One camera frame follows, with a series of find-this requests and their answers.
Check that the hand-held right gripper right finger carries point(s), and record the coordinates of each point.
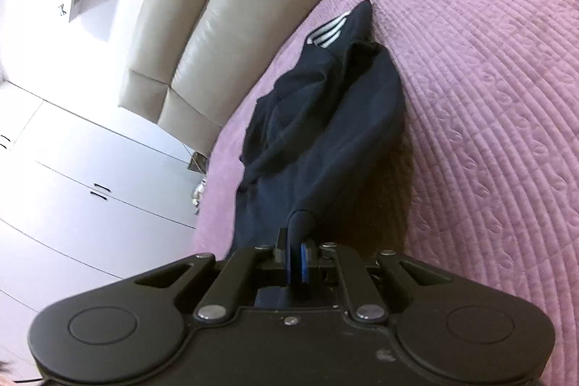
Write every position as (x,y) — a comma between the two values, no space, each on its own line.
(307,261)

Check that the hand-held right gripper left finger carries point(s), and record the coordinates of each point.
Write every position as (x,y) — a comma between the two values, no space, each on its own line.
(291,264)

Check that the navy hooded jacket white stripes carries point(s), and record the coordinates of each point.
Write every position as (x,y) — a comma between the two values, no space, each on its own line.
(325,142)

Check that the pink quilted blanket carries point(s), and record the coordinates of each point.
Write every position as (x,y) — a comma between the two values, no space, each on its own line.
(475,119)

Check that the white wardrobe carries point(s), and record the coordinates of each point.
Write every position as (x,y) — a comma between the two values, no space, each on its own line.
(77,187)

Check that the beige leather headboard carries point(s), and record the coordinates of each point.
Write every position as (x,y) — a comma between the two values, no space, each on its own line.
(194,19)

